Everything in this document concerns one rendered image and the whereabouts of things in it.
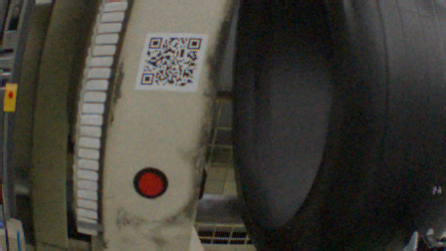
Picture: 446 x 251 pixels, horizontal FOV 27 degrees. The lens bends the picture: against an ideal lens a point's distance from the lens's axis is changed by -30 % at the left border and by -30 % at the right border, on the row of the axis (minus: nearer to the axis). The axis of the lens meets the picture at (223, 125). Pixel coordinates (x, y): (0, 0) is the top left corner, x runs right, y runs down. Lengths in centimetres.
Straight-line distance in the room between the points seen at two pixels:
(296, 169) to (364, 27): 55
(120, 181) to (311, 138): 44
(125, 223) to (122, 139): 13
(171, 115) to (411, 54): 35
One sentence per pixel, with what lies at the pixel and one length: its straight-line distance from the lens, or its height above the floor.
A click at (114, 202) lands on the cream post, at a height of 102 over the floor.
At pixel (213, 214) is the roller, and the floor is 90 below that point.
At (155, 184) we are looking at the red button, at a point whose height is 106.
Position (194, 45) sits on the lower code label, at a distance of 142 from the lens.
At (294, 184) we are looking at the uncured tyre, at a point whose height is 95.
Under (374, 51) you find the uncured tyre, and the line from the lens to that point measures 130.
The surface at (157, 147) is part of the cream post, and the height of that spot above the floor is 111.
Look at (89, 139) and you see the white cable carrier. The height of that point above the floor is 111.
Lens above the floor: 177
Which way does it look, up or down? 25 degrees down
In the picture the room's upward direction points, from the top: 11 degrees clockwise
